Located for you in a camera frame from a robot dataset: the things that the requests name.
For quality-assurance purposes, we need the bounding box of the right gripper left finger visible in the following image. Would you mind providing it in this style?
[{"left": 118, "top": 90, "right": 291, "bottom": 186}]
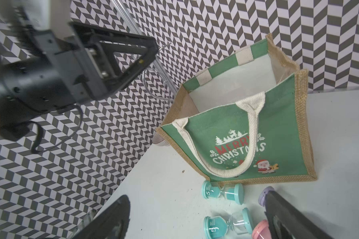
[{"left": 73, "top": 195, "right": 131, "bottom": 239}]

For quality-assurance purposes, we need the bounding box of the pink hourglass centre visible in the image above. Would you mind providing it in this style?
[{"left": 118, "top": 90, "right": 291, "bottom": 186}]
[{"left": 251, "top": 220, "right": 272, "bottom": 239}]

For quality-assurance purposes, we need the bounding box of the purple hourglass by bag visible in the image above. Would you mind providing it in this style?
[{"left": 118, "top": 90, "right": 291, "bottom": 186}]
[{"left": 258, "top": 186, "right": 275, "bottom": 207}]

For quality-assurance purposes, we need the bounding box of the pink glass bowl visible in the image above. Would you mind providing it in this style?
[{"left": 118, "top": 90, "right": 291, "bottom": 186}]
[{"left": 152, "top": 132, "right": 170, "bottom": 146}]

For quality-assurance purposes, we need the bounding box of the silver wire stand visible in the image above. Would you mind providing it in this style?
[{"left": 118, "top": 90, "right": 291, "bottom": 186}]
[{"left": 141, "top": 58, "right": 178, "bottom": 104}]

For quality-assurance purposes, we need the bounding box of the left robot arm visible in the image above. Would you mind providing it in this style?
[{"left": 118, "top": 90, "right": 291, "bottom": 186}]
[{"left": 0, "top": 1, "right": 159, "bottom": 141}]

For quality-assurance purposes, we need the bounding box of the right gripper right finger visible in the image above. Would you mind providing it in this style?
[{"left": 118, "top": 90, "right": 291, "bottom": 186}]
[{"left": 265, "top": 191, "right": 331, "bottom": 239}]

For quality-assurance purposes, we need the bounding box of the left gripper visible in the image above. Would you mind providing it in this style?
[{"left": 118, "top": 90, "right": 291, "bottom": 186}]
[{"left": 0, "top": 22, "right": 159, "bottom": 140}]

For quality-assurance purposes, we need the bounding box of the green canvas Christmas bag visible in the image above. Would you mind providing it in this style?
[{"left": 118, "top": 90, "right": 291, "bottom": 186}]
[{"left": 156, "top": 34, "right": 317, "bottom": 185}]

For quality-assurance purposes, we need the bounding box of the green hourglass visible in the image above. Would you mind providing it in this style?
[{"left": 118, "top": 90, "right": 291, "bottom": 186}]
[
  {"left": 203, "top": 208, "right": 255, "bottom": 239},
  {"left": 201, "top": 181, "right": 245, "bottom": 205}
]

